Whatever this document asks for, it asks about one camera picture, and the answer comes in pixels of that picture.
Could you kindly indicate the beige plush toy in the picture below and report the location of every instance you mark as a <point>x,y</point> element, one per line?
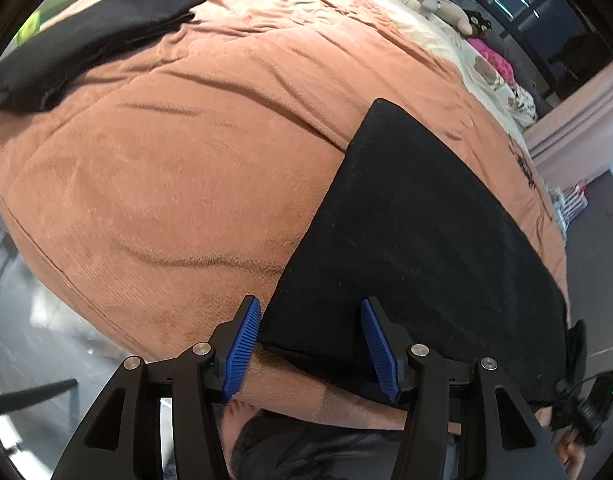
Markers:
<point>444,10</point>

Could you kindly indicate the person's grey printed trousers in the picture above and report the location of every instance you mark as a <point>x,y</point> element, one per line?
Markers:
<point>311,450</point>

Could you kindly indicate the dark plush toy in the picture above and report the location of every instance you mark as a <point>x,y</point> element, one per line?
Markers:
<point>479,22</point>

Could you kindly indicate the black elastic-waist pants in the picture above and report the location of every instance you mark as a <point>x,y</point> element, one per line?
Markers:
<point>416,240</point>

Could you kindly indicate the dark window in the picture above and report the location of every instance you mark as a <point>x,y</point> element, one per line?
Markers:
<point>536,10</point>

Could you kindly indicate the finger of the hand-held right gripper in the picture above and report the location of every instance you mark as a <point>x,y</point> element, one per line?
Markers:
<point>577,350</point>

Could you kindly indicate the pink plush toy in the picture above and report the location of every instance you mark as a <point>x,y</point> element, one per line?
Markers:
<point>491,55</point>

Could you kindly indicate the pink curtain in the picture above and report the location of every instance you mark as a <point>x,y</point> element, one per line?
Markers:
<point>581,120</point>

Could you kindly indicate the spotted plush toy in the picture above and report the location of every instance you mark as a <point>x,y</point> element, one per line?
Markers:
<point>521,100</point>

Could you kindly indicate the brown blanket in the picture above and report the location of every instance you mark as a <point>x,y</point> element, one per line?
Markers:
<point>161,160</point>

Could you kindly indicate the striped bag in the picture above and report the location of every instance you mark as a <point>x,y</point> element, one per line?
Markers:
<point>571,200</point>

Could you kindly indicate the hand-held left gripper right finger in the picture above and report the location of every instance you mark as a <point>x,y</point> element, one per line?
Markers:
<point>381,350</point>

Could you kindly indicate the black clothes pile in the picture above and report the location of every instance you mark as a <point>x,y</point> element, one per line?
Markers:
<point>86,40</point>

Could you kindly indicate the person's right hand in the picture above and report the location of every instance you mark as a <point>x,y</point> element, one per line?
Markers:
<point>568,452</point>

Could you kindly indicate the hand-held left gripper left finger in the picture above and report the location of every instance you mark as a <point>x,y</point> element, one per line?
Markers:
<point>241,350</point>

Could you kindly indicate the green plush toy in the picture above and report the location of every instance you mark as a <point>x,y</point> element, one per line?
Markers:
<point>29,29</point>

